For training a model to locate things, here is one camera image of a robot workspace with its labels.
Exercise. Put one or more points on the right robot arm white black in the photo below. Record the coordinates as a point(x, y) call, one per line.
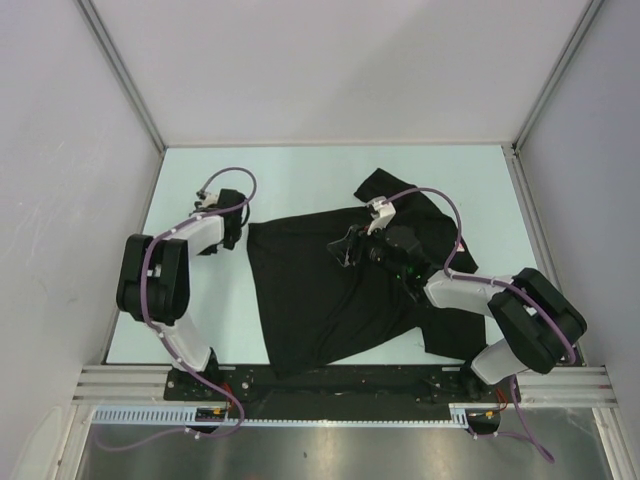
point(540, 327)

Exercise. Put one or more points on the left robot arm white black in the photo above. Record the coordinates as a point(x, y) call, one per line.
point(154, 282)

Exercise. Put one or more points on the aluminium post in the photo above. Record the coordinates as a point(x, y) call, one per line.
point(114, 59)
point(570, 49)

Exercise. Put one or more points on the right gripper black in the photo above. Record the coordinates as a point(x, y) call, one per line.
point(359, 239)

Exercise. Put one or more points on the black t-shirt garment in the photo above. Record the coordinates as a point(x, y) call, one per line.
point(314, 311)

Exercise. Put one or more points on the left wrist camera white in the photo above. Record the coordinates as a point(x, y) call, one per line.
point(205, 200)

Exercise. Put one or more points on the aluminium post left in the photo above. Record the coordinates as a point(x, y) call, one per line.
point(114, 59)

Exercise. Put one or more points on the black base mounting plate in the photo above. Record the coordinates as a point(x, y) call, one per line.
point(431, 384)

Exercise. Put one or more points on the aluminium frame rail front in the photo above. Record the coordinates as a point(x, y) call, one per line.
point(567, 387)

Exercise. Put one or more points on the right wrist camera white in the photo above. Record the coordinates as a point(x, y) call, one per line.
point(382, 212)

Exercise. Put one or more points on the aluminium post right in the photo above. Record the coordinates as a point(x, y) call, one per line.
point(570, 49)

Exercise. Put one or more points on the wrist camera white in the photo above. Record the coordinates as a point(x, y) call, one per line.
point(382, 212)
point(205, 200)

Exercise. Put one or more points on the white slotted cable duct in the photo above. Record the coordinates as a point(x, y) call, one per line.
point(208, 416)

